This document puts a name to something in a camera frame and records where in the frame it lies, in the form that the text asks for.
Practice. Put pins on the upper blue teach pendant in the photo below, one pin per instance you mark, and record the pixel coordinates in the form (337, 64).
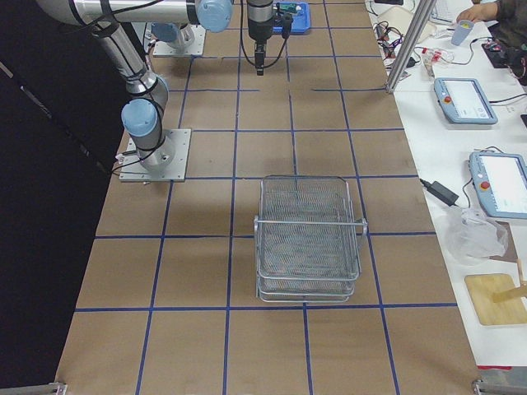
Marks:
(463, 101)

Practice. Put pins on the wooden board stand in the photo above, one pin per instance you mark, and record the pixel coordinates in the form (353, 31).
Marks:
(496, 299)

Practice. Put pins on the lower blue teach pendant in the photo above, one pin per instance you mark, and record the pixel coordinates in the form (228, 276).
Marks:
(499, 180)

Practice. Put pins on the person's hand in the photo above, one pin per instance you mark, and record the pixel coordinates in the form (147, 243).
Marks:
(479, 12)

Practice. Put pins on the beige box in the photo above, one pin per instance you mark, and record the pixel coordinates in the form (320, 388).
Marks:
(400, 18)

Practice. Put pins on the aluminium frame post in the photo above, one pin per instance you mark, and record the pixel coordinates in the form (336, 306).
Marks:
(415, 29)

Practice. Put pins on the silver wire mesh shelf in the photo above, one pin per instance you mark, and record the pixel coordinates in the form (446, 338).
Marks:
(306, 240)

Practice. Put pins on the blue plastic tray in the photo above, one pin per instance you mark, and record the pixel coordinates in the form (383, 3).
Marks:
(300, 22)

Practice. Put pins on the black power adapter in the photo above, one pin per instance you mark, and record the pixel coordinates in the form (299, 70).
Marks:
(441, 192)

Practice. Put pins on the green circuit board module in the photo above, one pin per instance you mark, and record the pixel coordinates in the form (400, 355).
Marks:
(288, 7)

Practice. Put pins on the blue teach pendant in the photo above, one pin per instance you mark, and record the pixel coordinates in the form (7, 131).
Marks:
(463, 101)
(499, 180)

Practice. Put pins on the light blue cup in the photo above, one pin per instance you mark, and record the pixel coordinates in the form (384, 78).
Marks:
(460, 32)

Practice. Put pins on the clear plastic bag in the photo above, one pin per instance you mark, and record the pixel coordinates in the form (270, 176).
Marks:
(471, 233)

